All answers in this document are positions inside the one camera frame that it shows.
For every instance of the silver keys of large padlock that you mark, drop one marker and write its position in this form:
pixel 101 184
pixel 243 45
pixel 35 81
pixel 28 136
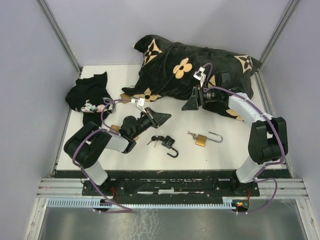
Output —
pixel 194 135

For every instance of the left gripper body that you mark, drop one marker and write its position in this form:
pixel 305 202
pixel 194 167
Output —
pixel 152 122

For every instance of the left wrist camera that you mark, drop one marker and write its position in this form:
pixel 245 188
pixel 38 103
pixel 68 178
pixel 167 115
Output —
pixel 140 102

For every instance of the black-headed keys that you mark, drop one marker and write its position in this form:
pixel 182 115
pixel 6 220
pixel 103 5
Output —
pixel 156 138

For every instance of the black printed garment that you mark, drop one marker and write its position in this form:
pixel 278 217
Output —
pixel 90 97

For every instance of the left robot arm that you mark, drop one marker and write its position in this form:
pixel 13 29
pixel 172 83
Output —
pixel 89 142

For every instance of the black floral pillow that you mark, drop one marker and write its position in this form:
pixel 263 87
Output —
pixel 168 69

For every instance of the black padlock shackle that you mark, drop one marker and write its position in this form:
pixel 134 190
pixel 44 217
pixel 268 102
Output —
pixel 168 143

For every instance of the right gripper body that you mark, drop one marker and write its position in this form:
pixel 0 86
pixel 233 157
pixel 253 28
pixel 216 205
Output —
pixel 200 96

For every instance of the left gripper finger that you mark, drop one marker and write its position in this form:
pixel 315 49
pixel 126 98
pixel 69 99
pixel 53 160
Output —
pixel 162 118
pixel 156 114

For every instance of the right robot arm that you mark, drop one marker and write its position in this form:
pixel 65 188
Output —
pixel 268 139

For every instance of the brass padlock near pillow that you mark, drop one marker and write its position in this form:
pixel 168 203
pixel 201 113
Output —
pixel 125 96

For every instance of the large brass padlock long shackle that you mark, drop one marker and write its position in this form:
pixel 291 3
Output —
pixel 200 140

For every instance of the medium brass padlock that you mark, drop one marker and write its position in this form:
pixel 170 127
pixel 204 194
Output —
pixel 114 127

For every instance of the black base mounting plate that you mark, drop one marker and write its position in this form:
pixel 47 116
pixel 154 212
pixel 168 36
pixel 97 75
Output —
pixel 161 187

